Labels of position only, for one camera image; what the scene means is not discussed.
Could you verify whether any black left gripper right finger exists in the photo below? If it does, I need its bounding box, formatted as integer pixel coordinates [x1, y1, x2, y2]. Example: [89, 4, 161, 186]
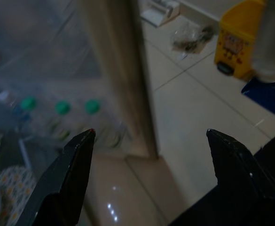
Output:
[206, 128, 275, 226]

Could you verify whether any yellow dotted patterned plate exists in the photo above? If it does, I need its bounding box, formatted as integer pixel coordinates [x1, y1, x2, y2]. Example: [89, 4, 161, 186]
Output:
[0, 164, 37, 226]

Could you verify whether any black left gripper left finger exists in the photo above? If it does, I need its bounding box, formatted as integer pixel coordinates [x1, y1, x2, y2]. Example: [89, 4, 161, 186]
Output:
[13, 128, 96, 226]

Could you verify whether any white long-handled dustpan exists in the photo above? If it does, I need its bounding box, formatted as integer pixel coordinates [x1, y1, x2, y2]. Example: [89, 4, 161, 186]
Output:
[141, 0, 181, 26]

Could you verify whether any small fridge door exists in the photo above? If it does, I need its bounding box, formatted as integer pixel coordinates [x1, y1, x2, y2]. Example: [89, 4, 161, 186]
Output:
[0, 0, 160, 158]

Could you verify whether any green cap clear bottle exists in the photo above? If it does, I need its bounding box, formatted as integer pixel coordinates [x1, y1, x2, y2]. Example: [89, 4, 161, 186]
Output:
[80, 98, 126, 149]
[17, 95, 48, 139]
[49, 100, 76, 142]

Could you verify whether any clear plastic bag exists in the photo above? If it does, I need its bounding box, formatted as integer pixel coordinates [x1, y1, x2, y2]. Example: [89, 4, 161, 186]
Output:
[171, 23, 215, 54]

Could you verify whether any yellow cartoon pedal bin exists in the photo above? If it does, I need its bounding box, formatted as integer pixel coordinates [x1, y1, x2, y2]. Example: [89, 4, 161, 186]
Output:
[213, 0, 266, 82]

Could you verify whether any small fridge body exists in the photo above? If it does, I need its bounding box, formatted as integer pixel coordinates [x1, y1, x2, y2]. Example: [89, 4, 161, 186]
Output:
[0, 128, 58, 226]

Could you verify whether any blue plastic bin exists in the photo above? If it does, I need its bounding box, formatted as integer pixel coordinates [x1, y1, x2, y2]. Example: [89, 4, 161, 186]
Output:
[240, 77, 275, 116]

